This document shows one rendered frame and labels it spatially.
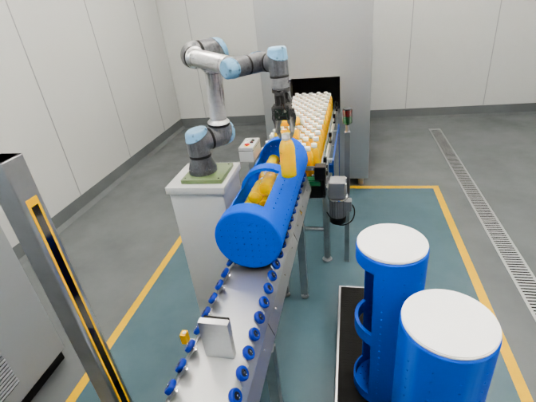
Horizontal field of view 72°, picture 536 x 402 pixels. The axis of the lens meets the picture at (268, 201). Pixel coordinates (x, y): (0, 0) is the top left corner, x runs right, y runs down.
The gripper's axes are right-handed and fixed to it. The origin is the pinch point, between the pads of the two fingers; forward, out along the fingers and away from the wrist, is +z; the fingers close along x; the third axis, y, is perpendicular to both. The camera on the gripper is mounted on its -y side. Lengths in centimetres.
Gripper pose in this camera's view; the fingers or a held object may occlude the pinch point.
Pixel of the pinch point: (285, 135)
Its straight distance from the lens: 160.2
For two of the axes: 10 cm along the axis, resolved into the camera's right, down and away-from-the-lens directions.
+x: 9.8, -0.1, -2.2
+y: -1.9, 4.8, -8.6
